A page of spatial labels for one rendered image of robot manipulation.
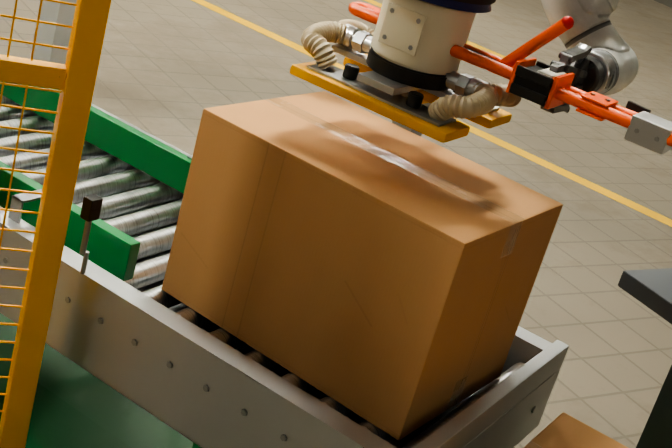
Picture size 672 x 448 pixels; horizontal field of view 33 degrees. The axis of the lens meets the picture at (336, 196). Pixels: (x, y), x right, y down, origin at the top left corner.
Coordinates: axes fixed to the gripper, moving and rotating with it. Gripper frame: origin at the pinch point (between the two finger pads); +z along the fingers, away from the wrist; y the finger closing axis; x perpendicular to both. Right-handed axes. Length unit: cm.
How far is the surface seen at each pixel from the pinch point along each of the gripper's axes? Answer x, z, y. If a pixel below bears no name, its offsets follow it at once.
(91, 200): 63, 38, 43
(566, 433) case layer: -24, -10, 65
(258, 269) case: 35, 21, 48
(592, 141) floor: 102, -423, 120
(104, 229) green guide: 69, 25, 55
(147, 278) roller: 63, 16, 66
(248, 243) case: 38, 21, 45
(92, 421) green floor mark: 81, 1, 119
